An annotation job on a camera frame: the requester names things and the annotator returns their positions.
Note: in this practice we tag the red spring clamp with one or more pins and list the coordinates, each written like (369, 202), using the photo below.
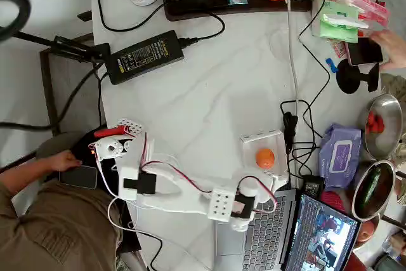
(108, 132)

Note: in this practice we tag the silver laptop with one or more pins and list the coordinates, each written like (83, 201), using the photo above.
(269, 236)

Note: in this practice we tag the small teal packet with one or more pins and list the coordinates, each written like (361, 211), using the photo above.
(237, 0)

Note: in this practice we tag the camouflage clothing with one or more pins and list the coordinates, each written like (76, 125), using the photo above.
(395, 83)

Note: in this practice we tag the reddish apple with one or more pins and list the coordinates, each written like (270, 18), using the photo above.
(366, 231)

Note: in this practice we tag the wide steel bowl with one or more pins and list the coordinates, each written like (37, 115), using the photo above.
(390, 115)

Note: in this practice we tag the green tissue pack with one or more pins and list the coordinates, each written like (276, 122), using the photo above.
(336, 30)

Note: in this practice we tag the black gooseneck clamp stand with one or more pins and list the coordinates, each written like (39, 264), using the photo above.
(25, 7)

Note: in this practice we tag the blue USB stick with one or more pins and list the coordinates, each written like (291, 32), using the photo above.
(331, 65)

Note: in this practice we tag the second person's hand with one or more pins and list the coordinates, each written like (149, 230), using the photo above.
(396, 47)

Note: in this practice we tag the smartphone with pink case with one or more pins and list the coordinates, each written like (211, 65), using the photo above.
(363, 52)

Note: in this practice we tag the orange fruit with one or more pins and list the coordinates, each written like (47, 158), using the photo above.
(265, 158)

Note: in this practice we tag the person's left hand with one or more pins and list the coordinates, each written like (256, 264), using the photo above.
(66, 162)

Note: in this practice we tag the dark wooden chair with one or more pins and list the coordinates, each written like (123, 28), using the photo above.
(49, 93)

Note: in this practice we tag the red cloth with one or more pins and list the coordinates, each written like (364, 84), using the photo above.
(331, 199)

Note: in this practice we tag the wet wipes plastic pack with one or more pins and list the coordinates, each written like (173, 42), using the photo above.
(339, 156)

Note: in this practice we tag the olive clothed person's body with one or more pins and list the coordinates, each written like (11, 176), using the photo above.
(63, 220)

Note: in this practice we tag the clear plastic bag red print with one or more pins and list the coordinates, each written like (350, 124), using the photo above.
(374, 10)

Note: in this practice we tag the deep steel bowl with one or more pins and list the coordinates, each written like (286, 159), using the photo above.
(385, 185)

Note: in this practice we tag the red printed paper packet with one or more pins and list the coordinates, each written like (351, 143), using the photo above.
(338, 49)

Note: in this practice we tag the large black power brick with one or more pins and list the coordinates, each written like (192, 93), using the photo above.
(146, 55)

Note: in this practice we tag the small black power adapter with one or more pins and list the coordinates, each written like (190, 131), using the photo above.
(313, 186)

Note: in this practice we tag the green cucumber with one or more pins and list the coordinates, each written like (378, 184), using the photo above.
(371, 185)

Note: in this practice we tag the white cardboard box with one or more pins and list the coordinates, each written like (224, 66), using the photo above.
(250, 147)

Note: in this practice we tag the red strawberries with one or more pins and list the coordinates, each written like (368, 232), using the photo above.
(375, 123)

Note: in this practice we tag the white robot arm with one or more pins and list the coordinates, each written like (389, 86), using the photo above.
(196, 202)

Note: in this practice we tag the smartphone with grey case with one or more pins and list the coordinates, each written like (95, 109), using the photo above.
(79, 177)

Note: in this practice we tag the dark wooden tea tray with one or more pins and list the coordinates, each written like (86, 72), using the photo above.
(253, 9)

